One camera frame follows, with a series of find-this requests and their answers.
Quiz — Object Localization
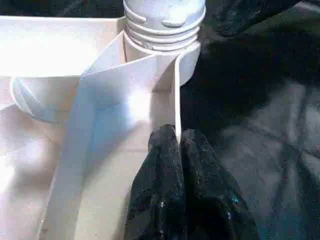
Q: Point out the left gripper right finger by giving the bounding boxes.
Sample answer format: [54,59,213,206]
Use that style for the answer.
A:
[179,128,260,240]

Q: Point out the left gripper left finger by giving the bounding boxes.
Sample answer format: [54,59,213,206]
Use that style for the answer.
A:
[124,124,187,240]

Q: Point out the white plastic table top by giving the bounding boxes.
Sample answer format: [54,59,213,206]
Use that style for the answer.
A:
[0,15,203,240]

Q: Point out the white plastic table leg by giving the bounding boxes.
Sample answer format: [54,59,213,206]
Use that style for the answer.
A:
[122,0,208,54]

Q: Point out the black shiny mat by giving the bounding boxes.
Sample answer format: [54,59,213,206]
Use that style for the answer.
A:
[0,0,320,240]

